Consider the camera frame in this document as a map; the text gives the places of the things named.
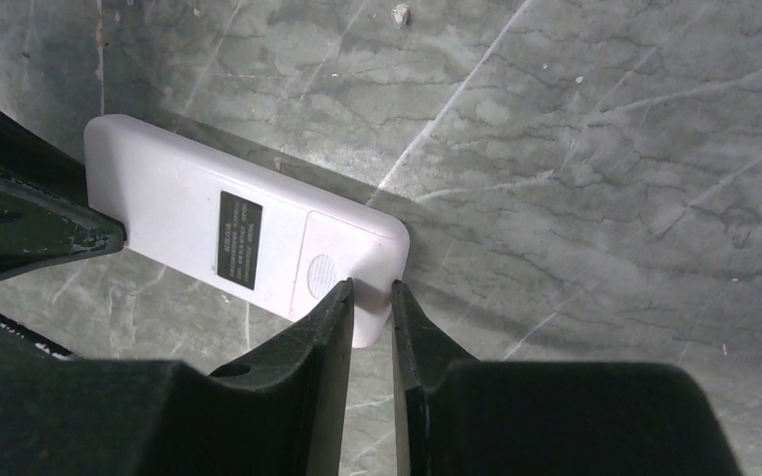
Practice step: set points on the white battery cover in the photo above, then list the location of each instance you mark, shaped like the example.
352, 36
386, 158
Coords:
372, 254

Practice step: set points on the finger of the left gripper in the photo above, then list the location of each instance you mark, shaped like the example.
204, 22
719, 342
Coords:
45, 217

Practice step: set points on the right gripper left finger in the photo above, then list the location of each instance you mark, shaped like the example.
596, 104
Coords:
276, 410

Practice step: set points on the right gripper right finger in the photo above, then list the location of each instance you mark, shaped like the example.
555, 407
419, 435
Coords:
458, 415

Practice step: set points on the white remote control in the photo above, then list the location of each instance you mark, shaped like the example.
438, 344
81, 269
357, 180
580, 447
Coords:
219, 219

